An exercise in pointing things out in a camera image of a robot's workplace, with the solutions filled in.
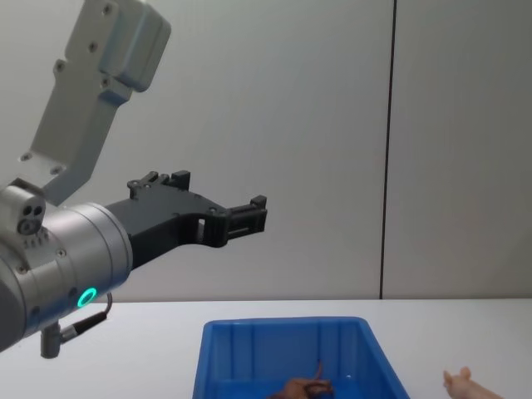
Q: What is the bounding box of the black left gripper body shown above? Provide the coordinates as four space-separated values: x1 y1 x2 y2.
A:
104 179 229 272

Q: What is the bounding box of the blue plastic bin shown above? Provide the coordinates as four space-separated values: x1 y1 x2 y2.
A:
192 316 411 399

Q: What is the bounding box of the brown toy creature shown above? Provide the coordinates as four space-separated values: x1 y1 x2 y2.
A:
268 360 335 399

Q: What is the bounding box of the pale pink toy animal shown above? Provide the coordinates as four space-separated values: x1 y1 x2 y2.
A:
441 366 502 399

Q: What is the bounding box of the thin dark wrist cable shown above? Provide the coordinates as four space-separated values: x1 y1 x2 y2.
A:
59 293 115 336

